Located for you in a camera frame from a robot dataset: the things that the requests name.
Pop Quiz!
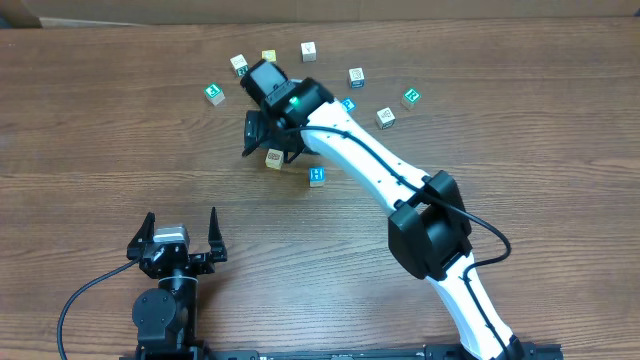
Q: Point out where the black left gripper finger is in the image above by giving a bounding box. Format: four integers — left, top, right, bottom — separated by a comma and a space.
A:
208, 207, 227, 263
126, 212, 155, 260

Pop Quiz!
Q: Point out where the green R block right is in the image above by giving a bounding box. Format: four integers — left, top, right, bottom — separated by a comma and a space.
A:
401, 88, 421, 110

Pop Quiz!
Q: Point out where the wooden block green side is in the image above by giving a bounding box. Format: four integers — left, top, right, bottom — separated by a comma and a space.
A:
376, 107, 396, 130

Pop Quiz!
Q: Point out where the green E letter block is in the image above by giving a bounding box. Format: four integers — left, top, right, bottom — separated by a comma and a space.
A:
203, 83, 225, 106

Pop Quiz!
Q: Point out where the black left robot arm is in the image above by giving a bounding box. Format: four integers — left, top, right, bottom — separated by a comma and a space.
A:
126, 209, 227, 360

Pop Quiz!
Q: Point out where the dark green R block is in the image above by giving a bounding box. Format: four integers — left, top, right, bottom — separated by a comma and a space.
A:
230, 54, 249, 78

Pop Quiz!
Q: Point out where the blue side wooden block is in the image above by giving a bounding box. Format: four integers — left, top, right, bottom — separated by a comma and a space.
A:
348, 68, 365, 88

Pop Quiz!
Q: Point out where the blue H letter block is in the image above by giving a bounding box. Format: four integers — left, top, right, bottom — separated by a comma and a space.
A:
309, 167, 326, 187

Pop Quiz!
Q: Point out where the yellow side pineapple block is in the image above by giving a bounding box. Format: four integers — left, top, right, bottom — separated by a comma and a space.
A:
265, 149, 284, 170

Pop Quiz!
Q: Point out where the blue P letter block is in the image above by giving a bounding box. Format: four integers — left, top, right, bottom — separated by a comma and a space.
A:
341, 98, 356, 113

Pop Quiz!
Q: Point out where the cardboard back wall panel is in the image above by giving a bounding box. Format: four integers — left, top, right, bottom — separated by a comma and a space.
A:
1, 0, 639, 27

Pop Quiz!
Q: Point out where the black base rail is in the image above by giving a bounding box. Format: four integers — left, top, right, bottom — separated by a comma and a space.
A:
203, 343, 564, 360

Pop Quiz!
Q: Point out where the plain wooden block far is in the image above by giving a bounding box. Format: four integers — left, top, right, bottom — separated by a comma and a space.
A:
301, 42, 317, 62

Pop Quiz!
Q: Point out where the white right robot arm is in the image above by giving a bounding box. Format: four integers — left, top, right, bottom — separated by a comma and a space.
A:
240, 60, 523, 359

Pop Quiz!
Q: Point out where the yellow top wooden block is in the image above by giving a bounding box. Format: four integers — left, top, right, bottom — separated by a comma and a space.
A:
261, 49, 277, 63

